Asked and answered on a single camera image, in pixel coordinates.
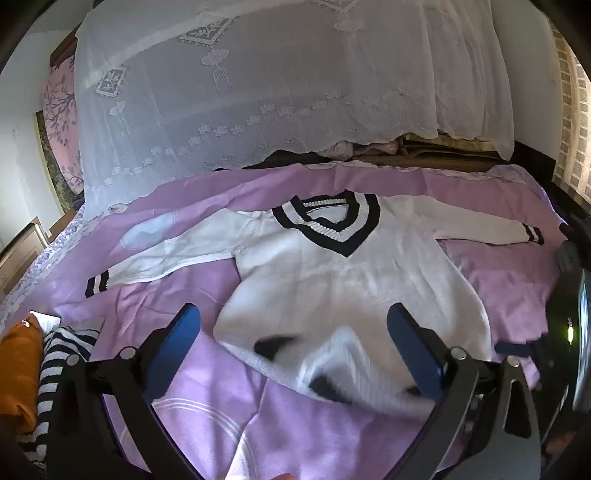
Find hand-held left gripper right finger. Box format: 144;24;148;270
385;302;543;480

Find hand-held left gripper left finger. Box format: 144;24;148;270
51;302;204;480

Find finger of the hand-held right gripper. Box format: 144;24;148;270
495;339;543;358

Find white sweater with black stripes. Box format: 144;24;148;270
85;189;546;416

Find purple bed sheet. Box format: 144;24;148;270
0;161;583;480

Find black and white striped garment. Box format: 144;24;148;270
21;325;100;467

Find white card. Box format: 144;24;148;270
30;311;63;333

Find orange garment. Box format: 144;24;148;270
0;320;44;437

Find beige checked curtain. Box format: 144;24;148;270
551;32;591;204

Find wooden nightstand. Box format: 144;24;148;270
0;217;49;296

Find folded brown blankets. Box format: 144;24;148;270
351;134;502;169

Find pink folded cloth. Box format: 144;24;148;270
323;140;398;161

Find white lace cover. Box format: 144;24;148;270
74;0;515;217

